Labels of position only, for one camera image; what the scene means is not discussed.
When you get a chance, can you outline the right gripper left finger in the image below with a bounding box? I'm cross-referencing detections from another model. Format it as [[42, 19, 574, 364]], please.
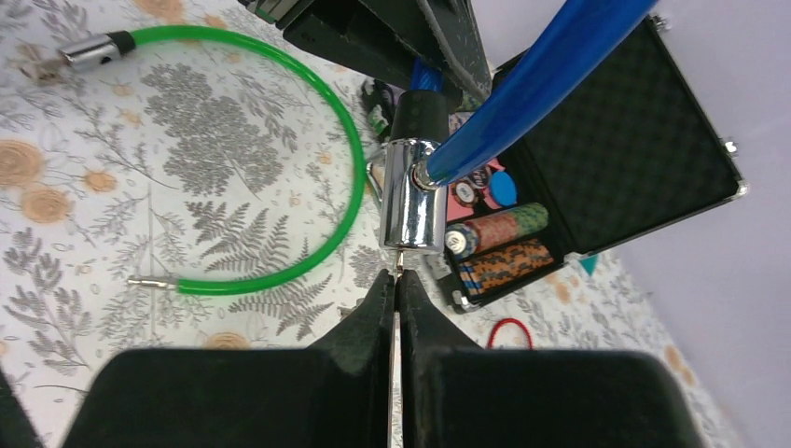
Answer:
[[64, 271, 396, 447]]

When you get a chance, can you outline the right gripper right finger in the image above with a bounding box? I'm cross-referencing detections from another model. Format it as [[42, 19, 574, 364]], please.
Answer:
[[396, 270, 703, 447]]

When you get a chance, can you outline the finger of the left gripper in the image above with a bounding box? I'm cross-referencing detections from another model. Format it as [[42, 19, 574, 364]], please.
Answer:
[[281, 1, 462, 105], [420, 0, 493, 102]]

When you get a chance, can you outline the red cable padlock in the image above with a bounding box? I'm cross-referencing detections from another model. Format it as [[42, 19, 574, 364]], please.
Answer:
[[485, 317, 534, 350]]

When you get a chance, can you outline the blue cable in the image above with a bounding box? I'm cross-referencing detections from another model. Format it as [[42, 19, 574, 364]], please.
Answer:
[[378, 0, 659, 256]]

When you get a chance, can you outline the green cable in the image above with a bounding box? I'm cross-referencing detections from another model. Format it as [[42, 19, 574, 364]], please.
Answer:
[[58, 24, 368, 297]]

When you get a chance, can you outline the small key in blue lock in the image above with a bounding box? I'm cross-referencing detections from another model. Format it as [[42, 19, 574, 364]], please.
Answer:
[[395, 249, 404, 275]]

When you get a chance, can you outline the blue round chip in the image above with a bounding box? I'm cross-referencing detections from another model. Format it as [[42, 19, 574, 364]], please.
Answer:
[[489, 171, 518, 206]]

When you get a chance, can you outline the teal block behind case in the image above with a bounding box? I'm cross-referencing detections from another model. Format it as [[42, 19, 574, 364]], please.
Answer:
[[579, 254, 599, 276]]

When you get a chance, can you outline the black poker chip case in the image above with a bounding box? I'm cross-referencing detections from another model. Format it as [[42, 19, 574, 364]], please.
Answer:
[[361, 15, 749, 314]]

